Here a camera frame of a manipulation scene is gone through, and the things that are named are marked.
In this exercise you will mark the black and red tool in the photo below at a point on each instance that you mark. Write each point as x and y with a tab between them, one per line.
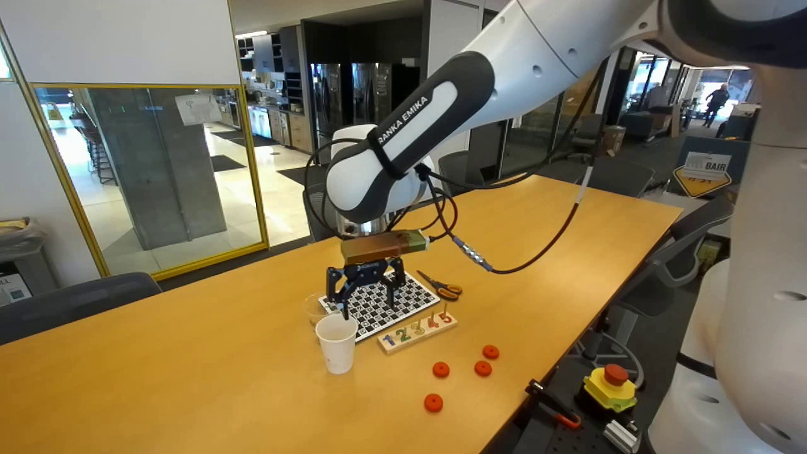
545	401

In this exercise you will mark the grey bin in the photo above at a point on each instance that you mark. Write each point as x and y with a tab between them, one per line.
26	260

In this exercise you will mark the yellow framed glass panel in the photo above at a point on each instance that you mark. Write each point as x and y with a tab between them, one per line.
78	209

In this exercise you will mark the black glass door cabinet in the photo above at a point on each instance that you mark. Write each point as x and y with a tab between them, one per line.
370	92

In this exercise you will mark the black equipment cart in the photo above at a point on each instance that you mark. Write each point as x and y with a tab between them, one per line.
520	443

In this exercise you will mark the round orange wooden block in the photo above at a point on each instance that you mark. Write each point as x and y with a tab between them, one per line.
491	351
439	370
482	370
433	401

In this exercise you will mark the white and yellow sign board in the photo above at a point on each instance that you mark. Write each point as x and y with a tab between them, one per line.
704	168

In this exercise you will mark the person in dark clothes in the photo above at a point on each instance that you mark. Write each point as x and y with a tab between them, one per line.
717	101

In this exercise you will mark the wooden number puzzle board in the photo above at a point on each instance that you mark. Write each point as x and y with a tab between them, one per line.
417	330

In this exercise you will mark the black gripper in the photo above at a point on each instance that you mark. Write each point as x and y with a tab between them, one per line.
375	271

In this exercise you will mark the white paper cup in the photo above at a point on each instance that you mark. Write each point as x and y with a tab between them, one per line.
339	348

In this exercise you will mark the silver metal block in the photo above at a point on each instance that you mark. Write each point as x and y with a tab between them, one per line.
621	434

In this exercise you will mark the black white calibration board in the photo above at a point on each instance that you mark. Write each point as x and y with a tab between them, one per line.
380	319

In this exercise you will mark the yellow emergency stop button box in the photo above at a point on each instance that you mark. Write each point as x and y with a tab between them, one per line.
610	391

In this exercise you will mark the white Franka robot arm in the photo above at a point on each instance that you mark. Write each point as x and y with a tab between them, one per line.
545	40

